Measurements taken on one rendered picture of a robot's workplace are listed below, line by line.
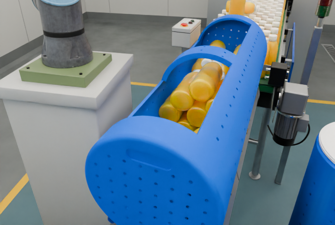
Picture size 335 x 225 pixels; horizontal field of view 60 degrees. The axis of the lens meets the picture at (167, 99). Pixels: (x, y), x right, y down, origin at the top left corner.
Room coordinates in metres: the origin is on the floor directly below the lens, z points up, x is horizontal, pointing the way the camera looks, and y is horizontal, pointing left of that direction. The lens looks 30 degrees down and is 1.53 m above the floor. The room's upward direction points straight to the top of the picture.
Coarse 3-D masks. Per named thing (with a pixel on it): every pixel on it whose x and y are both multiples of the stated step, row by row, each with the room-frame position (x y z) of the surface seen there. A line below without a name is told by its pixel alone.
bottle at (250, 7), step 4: (228, 0) 1.82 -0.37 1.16; (228, 4) 1.79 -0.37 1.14; (248, 4) 1.76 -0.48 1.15; (252, 4) 1.76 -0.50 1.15; (228, 8) 1.79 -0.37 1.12; (248, 8) 1.75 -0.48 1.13; (252, 8) 1.74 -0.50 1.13; (244, 12) 1.76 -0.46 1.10; (248, 12) 1.75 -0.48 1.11; (252, 12) 1.76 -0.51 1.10
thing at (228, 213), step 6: (258, 90) 1.22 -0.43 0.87; (258, 96) 1.20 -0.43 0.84; (252, 114) 1.02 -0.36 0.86; (252, 120) 1.00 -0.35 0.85; (246, 138) 0.86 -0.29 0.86; (246, 144) 0.84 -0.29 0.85; (240, 156) 0.74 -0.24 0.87; (240, 162) 0.73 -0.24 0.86; (240, 168) 0.71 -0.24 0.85; (234, 180) 0.64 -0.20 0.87; (234, 186) 0.62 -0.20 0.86; (234, 192) 0.61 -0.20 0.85; (234, 198) 0.60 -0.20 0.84; (228, 204) 0.55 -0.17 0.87; (228, 210) 0.54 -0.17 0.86; (228, 216) 0.52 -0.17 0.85; (228, 222) 0.51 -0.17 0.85
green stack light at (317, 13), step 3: (318, 6) 1.47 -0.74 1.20; (321, 6) 1.45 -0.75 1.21; (324, 6) 1.44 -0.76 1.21; (327, 6) 1.44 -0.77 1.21; (330, 6) 1.45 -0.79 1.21; (318, 9) 1.46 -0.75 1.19; (321, 9) 1.45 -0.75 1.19; (324, 9) 1.44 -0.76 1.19; (327, 9) 1.44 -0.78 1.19; (330, 9) 1.45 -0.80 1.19; (315, 12) 1.48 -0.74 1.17; (318, 12) 1.46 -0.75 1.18; (321, 12) 1.45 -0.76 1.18; (324, 12) 1.44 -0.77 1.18; (327, 12) 1.44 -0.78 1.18; (318, 15) 1.45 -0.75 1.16; (321, 15) 1.45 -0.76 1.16; (324, 15) 1.44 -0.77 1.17; (327, 15) 1.44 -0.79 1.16
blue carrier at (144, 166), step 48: (192, 48) 0.82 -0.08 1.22; (240, 48) 0.85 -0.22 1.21; (240, 96) 0.61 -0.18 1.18; (96, 144) 0.42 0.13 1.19; (144, 144) 0.38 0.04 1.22; (192, 144) 0.38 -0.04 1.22; (240, 144) 0.50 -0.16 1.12; (96, 192) 0.42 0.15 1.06; (144, 192) 0.38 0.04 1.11; (192, 192) 0.35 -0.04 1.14
